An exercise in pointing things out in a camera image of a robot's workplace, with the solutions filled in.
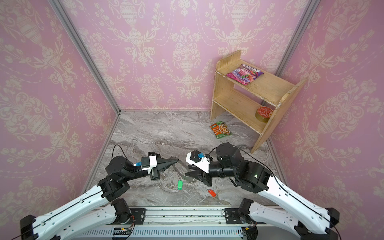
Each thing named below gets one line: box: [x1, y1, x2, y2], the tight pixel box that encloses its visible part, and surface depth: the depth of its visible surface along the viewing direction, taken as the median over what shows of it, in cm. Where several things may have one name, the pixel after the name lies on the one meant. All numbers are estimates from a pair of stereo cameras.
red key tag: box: [208, 189, 217, 198], surface depth 83 cm
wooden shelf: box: [210, 50, 307, 154], surface depth 84 cm
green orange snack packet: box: [210, 121, 232, 139], surface depth 111 cm
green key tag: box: [177, 179, 184, 191], surface depth 71 cm
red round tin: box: [255, 106, 274, 123], surface depth 88 cm
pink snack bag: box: [226, 64, 265, 86], surface depth 77 cm
